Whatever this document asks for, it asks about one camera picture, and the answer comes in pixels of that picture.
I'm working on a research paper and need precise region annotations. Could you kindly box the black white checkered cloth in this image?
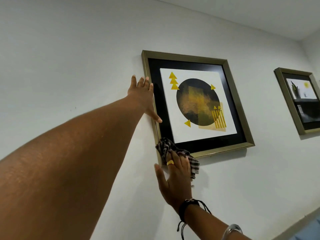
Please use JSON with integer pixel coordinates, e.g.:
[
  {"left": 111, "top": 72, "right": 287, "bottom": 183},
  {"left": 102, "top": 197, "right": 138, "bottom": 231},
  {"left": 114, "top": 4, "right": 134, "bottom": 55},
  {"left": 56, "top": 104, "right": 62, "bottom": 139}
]
[{"left": 155, "top": 137, "right": 200, "bottom": 180}]

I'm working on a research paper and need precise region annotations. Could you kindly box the gold framed small picture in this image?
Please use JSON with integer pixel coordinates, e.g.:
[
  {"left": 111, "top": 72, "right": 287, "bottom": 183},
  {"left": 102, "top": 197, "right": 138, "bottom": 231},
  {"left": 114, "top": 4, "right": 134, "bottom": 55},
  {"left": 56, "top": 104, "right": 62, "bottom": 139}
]
[{"left": 274, "top": 67, "right": 320, "bottom": 136}]

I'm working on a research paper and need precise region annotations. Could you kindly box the silver bangle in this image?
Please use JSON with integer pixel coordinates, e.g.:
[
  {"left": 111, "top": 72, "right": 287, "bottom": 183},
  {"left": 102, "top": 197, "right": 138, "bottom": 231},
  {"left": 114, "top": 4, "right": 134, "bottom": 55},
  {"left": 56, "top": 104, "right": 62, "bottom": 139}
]
[{"left": 221, "top": 224, "right": 243, "bottom": 240}]

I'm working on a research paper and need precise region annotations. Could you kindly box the person's left forearm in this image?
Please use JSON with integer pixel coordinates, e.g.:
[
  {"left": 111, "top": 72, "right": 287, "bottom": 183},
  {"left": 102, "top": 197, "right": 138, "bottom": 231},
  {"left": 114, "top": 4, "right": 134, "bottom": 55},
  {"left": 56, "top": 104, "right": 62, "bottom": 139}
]
[{"left": 0, "top": 94, "right": 145, "bottom": 240}]

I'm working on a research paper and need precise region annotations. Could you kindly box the person's left hand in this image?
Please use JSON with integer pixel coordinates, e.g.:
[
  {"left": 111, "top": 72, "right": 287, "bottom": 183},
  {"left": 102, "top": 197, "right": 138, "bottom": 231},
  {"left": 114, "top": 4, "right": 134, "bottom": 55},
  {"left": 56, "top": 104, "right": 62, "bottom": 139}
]
[{"left": 127, "top": 75, "right": 163, "bottom": 123}]

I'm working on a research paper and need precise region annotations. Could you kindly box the gold framed abstract circle picture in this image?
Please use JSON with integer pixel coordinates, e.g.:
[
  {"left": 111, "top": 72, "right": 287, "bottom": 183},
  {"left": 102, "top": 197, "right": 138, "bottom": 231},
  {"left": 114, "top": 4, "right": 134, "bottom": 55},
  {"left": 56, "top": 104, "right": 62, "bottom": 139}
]
[{"left": 141, "top": 50, "right": 255, "bottom": 165}]

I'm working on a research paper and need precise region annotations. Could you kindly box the person's right hand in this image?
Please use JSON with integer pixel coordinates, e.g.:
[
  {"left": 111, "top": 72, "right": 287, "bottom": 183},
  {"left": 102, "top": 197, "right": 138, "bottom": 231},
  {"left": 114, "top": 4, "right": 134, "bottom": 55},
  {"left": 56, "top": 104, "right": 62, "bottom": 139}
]
[{"left": 154, "top": 150, "right": 193, "bottom": 211}]

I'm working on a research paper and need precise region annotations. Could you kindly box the black thread bracelet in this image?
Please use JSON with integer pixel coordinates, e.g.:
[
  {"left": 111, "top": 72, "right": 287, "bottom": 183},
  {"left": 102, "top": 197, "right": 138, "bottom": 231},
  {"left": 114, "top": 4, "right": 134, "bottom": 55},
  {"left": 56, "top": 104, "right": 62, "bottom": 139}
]
[{"left": 177, "top": 198, "right": 212, "bottom": 240}]

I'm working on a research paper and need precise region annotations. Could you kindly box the person's right forearm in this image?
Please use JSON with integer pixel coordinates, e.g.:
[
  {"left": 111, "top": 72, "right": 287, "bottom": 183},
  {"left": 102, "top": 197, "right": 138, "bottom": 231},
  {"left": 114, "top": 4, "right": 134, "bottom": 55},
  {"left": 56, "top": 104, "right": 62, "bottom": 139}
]
[{"left": 179, "top": 203, "right": 252, "bottom": 240}]

